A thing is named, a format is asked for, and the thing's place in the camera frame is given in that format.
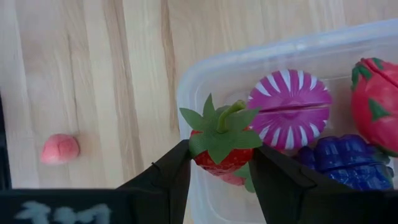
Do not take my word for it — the red strawberry toy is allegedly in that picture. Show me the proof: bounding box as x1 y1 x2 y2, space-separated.
179 93 264 177

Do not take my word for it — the purple grapes toy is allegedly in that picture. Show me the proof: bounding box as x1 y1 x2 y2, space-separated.
295 134 395 191

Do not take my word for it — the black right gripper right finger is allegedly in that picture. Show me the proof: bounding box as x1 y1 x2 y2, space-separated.
248 144 398 224

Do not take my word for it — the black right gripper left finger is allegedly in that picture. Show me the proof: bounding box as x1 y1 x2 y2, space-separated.
117 139 192 224

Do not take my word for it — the purple white onion toy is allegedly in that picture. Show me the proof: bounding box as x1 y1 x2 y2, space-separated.
247 68 333 151

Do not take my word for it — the clear plastic tupperware container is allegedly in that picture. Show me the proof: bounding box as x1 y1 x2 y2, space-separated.
176 18 398 224

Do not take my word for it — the pink peach toy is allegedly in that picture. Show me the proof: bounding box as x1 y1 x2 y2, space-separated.
40 133 81 166

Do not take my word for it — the pink dragon fruit toy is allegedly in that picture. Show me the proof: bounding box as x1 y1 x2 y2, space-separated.
350 57 398 157

